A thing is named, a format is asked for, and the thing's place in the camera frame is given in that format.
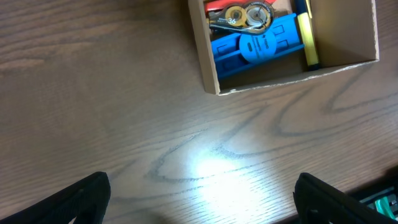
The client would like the brown cardboard box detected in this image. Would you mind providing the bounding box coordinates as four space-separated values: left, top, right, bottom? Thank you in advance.
188 0 379 95

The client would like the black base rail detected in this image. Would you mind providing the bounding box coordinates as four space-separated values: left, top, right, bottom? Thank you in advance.
349 177 397 221

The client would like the yellow highlighter pen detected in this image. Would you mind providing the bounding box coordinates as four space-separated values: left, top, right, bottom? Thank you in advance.
294 0 320 71

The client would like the orange stapler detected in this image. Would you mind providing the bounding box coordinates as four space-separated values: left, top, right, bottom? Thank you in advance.
205 0 276 14

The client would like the blue plastic staple remover block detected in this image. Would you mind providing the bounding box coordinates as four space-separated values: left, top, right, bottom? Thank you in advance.
211 13 304 79

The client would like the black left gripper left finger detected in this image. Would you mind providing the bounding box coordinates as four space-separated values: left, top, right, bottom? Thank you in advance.
1 172 111 224

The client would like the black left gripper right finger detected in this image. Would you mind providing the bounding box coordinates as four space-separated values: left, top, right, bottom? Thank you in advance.
293 173 397 224

